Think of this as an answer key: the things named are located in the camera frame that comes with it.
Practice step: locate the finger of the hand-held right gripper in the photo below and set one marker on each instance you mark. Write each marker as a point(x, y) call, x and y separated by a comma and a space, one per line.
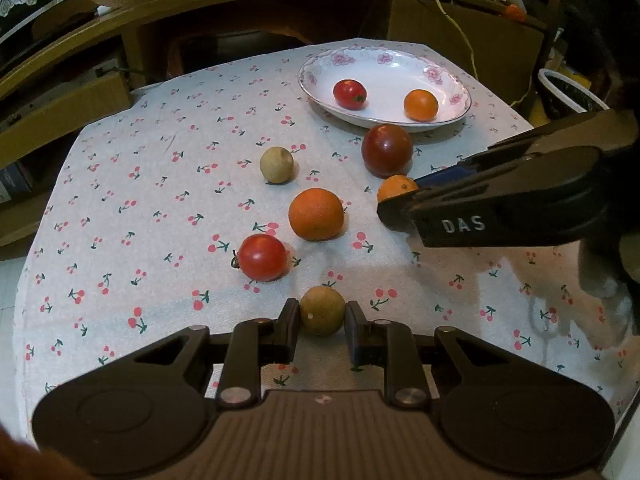
point(400, 210)
point(445, 176)

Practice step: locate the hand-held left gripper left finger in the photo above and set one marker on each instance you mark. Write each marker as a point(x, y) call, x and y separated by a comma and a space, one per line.
point(288, 331)

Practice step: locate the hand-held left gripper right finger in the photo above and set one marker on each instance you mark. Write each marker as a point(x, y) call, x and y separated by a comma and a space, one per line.
point(353, 331)

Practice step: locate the small orange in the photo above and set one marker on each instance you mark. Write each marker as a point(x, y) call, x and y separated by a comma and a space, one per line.
point(421, 105)
point(395, 187)

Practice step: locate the olive brown round fruit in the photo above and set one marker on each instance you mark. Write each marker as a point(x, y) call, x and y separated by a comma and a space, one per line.
point(322, 310)

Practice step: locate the dark red tomato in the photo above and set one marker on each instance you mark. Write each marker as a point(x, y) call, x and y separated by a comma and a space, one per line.
point(387, 149)

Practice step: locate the large orange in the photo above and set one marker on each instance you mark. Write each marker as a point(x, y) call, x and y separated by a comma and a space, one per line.
point(316, 213)

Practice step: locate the white floral plate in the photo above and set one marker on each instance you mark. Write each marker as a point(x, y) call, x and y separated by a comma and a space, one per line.
point(390, 77)

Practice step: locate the tan round fruit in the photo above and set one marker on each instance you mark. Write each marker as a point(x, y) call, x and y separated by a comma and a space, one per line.
point(276, 164)

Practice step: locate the yellow trash bin black bag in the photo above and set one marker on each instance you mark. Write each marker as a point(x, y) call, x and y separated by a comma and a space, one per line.
point(567, 95)

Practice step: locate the small red tomato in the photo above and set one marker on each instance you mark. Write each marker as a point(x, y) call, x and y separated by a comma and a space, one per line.
point(350, 94)

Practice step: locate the small red object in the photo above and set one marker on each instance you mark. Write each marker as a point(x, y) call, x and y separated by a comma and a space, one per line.
point(515, 12)

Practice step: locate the cherry print tablecloth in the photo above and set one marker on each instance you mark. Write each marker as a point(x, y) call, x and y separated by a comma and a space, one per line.
point(150, 210)

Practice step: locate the dark shelf unit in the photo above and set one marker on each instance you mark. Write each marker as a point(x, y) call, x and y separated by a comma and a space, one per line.
point(575, 0)

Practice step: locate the wooden drawer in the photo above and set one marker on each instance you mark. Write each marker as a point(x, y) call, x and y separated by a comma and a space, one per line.
point(65, 107)

